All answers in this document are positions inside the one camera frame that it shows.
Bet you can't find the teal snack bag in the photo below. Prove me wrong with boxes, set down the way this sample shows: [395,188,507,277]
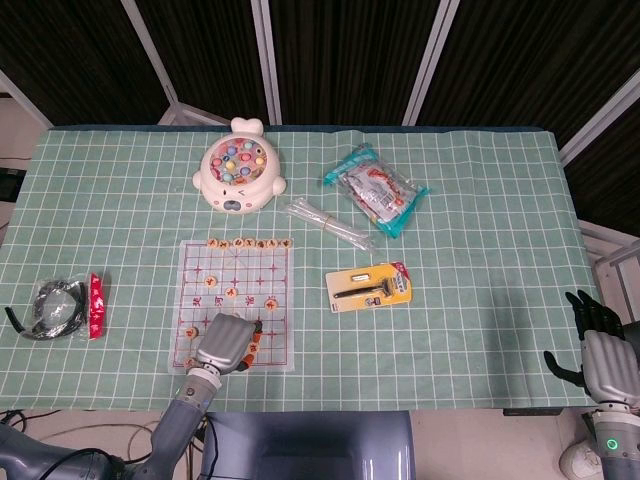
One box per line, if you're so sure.
[322,143,430,240]

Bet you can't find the bagged black cable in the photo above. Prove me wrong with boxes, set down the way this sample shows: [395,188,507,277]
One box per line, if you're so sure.
[22,279,91,344]

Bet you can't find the translucent Chinese chess board sheet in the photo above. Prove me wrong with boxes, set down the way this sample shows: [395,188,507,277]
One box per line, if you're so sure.
[167,238,296,376]

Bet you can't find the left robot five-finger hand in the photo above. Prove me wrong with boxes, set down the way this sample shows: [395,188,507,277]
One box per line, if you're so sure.
[192,313,264,375]

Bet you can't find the yellow carded razor pack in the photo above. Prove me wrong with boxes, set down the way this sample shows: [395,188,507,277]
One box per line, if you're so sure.
[324,260,415,315]

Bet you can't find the dark partition panel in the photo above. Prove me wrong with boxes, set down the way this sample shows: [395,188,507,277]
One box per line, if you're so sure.
[404,0,640,166]
[122,0,281,126]
[0,0,177,127]
[252,0,456,127]

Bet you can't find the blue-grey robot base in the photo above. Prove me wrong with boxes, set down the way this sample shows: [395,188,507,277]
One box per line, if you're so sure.
[199,410,416,480]

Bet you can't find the green grid tablecloth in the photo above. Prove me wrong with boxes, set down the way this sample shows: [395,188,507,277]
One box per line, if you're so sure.
[0,124,604,414]

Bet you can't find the clear straw bundle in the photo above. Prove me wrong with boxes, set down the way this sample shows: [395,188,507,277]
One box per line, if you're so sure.
[283,197,376,250]

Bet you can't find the white seal fishing toy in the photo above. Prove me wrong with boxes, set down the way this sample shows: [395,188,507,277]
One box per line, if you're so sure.
[192,116,289,215]

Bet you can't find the black floor cables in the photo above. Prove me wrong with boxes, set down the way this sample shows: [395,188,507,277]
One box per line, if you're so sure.
[185,417,214,480]

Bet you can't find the white metal frame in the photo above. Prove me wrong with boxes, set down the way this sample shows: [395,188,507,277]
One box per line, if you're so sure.
[577,218,640,324]

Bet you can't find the red printed packet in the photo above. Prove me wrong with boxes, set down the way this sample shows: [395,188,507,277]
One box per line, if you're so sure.
[86,272,110,342]

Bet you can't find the black device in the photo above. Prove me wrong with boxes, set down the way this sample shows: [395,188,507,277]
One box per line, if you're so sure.
[0,168,27,203]

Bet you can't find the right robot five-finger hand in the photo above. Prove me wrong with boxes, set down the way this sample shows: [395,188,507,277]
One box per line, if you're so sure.
[543,290,640,402]

